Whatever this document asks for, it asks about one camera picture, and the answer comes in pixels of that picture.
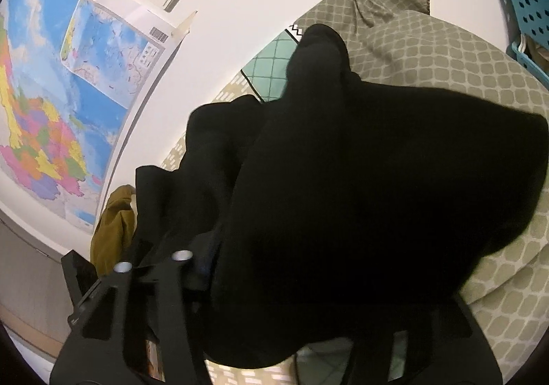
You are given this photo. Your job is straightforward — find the black button coat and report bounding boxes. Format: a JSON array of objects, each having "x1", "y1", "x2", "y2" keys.
[{"x1": 135, "y1": 24, "x2": 548, "y2": 368}]

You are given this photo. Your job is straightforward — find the mustard brown garment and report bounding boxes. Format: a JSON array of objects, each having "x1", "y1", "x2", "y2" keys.
[{"x1": 90, "y1": 185, "x2": 137, "y2": 277}]

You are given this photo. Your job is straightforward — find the colourful wall map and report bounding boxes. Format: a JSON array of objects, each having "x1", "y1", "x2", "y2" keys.
[{"x1": 1, "y1": 0, "x2": 189, "y2": 233}]

